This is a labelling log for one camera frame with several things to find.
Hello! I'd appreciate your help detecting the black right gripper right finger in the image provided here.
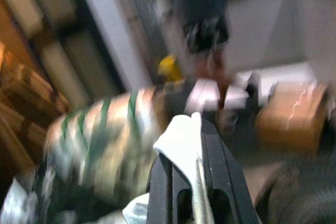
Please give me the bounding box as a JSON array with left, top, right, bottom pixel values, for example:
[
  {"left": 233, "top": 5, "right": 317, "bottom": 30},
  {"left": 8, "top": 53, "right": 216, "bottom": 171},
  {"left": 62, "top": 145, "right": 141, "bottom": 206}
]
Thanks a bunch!
[{"left": 199, "top": 115, "right": 260, "bottom": 224}]

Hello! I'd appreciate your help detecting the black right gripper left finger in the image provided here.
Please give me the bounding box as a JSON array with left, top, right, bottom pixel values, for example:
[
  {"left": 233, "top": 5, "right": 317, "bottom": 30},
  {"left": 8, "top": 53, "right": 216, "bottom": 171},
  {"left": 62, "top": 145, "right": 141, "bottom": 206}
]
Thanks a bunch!
[{"left": 145, "top": 153, "right": 195, "bottom": 224}]

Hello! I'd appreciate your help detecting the white cloth garment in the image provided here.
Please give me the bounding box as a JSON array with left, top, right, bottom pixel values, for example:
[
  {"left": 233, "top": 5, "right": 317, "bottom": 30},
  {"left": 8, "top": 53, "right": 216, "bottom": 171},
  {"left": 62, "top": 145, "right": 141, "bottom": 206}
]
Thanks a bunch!
[{"left": 122, "top": 112, "right": 215, "bottom": 224}]

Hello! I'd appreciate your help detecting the green striped laundry bag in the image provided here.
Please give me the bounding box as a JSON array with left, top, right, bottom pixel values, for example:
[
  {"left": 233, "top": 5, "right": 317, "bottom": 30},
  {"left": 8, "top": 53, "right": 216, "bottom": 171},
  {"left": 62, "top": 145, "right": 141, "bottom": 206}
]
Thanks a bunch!
[{"left": 43, "top": 87, "right": 171, "bottom": 201}]

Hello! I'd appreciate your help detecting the brown cardboard box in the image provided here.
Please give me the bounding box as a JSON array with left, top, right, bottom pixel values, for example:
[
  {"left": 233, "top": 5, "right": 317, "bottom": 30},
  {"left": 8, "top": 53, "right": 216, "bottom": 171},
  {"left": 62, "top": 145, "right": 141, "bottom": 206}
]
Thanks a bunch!
[{"left": 256, "top": 82, "right": 329, "bottom": 154}]

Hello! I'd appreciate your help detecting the yellow plastic object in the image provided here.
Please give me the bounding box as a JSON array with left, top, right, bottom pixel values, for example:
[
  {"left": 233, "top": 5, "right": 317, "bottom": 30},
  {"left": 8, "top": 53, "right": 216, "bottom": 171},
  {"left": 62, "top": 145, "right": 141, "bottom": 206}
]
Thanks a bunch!
[{"left": 156, "top": 55, "right": 184, "bottom": 84}]

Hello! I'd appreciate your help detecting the person in black shorts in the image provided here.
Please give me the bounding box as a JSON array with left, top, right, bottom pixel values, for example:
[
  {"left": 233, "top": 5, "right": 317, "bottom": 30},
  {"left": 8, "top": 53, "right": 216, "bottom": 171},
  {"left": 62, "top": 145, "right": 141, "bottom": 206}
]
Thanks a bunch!
[{"left": 154, "top": 0, "right": 234, "bottom": 112}]

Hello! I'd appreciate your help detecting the white cabinet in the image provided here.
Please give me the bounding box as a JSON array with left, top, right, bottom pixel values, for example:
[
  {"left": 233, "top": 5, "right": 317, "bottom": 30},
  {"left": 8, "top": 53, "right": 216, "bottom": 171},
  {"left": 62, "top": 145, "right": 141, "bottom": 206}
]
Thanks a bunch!
[{"left": 225, "top": 0, "right": 336, "bottom": 72}]

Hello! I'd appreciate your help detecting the wooden panelled door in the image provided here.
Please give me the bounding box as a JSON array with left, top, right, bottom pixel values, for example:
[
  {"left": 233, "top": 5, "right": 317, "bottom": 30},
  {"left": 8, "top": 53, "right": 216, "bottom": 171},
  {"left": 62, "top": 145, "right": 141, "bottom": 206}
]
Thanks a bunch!
[{"left": 0, "top": 0, "right": 127, "bottom": 183}]

